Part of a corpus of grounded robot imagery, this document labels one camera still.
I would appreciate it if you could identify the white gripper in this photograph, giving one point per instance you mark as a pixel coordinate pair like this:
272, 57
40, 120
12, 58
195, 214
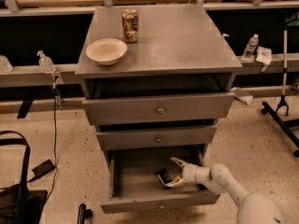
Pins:
190, 174

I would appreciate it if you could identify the black rxbar chocolate bar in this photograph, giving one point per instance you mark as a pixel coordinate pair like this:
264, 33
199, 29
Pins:
164, 178

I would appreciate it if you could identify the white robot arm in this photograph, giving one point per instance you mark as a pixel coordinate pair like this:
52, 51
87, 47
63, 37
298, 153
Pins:
252, 207

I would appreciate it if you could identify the grey bottom drawer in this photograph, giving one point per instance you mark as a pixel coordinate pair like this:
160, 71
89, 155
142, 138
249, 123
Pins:
134, 185

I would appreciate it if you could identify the grey drawer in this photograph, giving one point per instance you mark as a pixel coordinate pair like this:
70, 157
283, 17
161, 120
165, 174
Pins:
158, 108
134, 185
162, 137

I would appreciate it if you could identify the grey middle drawer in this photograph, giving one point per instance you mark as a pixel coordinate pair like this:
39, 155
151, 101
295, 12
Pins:
162, 137

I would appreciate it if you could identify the grey top drawer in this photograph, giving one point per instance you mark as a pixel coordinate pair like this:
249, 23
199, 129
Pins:
158, 108

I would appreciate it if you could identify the grey drawer cabinet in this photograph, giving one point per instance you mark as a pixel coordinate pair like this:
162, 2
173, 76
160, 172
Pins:
179, 51

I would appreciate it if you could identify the small book on floor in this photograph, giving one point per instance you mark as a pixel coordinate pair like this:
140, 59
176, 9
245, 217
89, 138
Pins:
242, 96

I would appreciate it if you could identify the black tool on floor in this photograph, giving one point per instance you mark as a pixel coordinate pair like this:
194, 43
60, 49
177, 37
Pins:
83, 214

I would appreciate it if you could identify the black stand with pole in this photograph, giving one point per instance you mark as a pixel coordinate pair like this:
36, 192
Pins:
290, 23

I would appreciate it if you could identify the black power adapter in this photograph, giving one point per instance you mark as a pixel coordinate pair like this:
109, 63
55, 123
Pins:
43, 168

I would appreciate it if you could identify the clear water bottle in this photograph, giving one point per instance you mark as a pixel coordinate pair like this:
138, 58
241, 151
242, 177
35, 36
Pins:
250, 47

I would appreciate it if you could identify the white bowl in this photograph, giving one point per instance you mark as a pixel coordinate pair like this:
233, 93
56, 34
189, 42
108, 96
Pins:
106, 51

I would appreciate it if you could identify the white paper packet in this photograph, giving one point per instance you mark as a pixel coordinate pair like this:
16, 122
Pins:
264, 56

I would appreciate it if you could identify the crushed soda can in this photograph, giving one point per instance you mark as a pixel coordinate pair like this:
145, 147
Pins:
130, 24

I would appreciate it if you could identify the clear sanitizer pump bottle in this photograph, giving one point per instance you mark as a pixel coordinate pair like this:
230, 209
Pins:
46, 63

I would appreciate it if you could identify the black bag with strap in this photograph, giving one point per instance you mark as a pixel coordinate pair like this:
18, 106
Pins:
19, 205

